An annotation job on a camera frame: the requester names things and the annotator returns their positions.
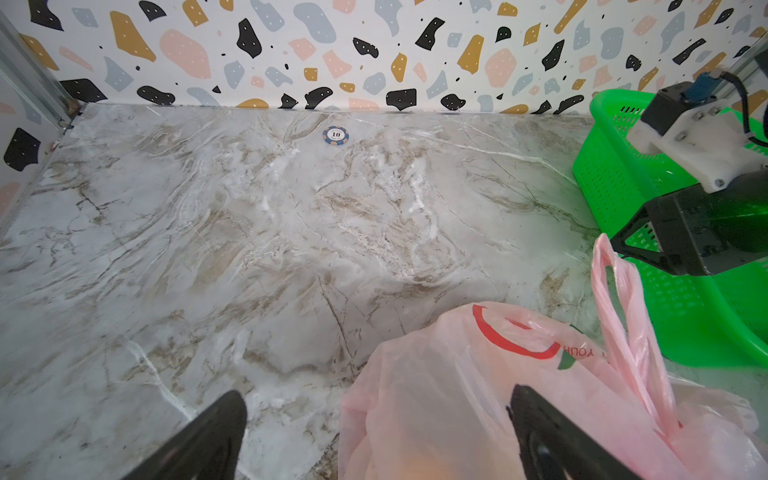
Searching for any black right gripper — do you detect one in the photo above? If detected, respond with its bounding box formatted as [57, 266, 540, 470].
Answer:
[611, 170, 767, 276]

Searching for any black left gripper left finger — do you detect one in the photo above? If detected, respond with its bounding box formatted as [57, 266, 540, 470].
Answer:
[126, 390, 247, 480]

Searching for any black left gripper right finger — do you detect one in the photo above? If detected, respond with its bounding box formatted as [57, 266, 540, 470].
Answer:
[507, 384, 638, 479]

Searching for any pink plastic bag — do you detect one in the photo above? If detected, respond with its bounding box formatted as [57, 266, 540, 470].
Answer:
[338, 236, 767, 479]

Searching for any green plastic basket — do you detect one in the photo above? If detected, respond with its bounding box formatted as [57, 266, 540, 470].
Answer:
[573, 90, 767, 370]

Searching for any aluminium corner post left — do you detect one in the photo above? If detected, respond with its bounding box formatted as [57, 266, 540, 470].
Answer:
[1, 14, 81, 131]

